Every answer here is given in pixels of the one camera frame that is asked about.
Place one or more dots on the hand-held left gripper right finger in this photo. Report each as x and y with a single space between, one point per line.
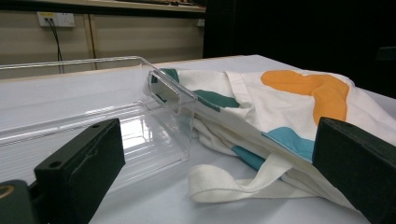
358 165

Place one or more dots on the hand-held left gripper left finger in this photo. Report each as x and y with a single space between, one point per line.
81 168

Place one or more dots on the white patterned tote bag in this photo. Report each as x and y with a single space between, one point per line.
274 102

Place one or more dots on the clear plastic container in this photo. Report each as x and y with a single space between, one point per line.
169 90

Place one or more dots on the black curtain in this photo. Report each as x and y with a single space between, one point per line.
295 31

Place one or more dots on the wooden shelf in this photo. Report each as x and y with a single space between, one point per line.
93 3

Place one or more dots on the white wall socket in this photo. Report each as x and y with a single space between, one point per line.
60 19

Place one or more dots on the small white wall box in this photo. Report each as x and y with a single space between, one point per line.
200 22

